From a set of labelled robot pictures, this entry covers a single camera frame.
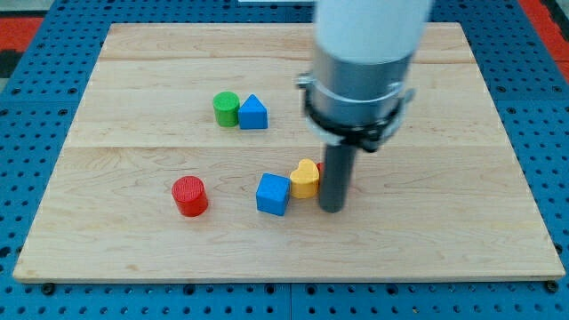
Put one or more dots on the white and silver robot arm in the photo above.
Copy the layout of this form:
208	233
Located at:
355	96

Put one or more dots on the green cylinder block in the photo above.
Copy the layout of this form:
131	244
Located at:
226	106

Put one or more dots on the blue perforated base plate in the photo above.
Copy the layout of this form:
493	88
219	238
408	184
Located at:
50	73

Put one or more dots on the blue cube block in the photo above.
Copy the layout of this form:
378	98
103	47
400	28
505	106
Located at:
273	193

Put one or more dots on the light wooden board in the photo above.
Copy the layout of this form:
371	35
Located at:
444	200

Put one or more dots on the red cylinder block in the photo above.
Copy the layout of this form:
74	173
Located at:
189	194

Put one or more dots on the yellow heart block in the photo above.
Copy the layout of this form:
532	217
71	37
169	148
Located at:
305	179

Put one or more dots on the blue triangle block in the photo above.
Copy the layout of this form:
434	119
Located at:
252	115

